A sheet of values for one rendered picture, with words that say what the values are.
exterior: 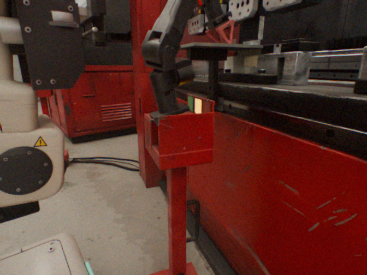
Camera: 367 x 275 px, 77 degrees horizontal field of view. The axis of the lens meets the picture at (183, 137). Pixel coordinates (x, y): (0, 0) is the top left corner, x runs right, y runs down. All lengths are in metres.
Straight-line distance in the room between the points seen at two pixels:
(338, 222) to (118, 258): 1.04
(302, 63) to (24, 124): 0.72
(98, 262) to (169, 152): 0.87
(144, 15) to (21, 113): 1.28
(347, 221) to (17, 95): 0.68
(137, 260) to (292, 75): 1.08
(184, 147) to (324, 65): 0.64
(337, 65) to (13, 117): 0.97
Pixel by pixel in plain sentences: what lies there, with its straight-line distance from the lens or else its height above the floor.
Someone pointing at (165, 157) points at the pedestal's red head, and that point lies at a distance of 0.61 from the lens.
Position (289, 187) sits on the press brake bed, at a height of 0.63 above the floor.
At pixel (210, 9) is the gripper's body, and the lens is 0.88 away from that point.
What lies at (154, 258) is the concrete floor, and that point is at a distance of 1.32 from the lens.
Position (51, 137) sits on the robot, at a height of 0.79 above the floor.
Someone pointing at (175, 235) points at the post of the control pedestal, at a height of 0.37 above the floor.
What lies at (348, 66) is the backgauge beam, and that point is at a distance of 0.98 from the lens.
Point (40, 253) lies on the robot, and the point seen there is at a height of 0.28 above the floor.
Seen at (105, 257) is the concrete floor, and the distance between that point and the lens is 1.38.
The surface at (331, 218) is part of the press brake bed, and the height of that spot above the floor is 0.62.
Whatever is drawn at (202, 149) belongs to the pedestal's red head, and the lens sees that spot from 0.65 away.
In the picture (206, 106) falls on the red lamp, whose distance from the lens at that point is 0.66.
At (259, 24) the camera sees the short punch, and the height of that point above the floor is 1.07.
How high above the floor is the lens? 0.93
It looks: 17 degrees down
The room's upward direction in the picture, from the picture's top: straight up
